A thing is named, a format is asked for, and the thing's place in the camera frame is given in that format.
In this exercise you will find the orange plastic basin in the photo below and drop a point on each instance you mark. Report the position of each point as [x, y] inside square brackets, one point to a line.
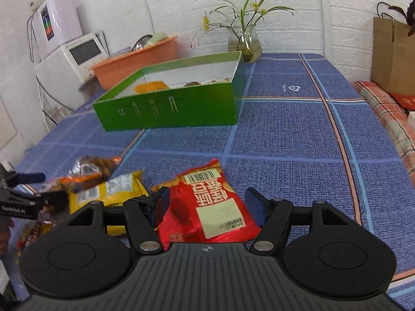
[112, 71]

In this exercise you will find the metal plate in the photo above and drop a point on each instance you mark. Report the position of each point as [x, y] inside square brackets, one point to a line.
[140, 44]

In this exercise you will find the blue checkered tablecloth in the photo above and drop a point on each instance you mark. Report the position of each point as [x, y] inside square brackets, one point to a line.
[303, 134]

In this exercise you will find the white water purifier tank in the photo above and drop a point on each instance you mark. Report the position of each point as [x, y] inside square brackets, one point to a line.
[55, 23]

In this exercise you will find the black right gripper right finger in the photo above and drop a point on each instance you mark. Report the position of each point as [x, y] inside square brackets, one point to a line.
[272, 216]

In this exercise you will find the brown paper bag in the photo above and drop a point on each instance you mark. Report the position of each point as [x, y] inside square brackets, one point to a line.
[393, 56]

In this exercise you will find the orange brown snack bag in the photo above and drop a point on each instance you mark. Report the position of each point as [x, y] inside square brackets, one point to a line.
[86, 173]

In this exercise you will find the glass vase with flowers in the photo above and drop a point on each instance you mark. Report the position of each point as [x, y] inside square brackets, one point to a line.
[240, 22]

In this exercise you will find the pale green plate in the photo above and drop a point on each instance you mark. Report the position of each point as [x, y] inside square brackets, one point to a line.
[152, 39]

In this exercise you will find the yellow barcode snack bag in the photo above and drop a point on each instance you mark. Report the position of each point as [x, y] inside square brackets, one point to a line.
[113, 192]

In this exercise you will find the red plaid cloth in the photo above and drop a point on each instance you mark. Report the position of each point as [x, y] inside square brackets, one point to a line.
[394, 120]

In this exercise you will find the white water dispenser machine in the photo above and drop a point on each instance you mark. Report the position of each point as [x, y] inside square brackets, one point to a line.
[64, 74]

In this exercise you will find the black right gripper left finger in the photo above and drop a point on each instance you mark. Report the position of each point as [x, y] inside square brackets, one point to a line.
[143, 215]

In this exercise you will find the green cardboard box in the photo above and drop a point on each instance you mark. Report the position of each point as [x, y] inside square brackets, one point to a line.
[204, 91]

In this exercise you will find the red snack bag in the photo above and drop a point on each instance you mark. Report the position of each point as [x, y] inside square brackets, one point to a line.
[204, 208]

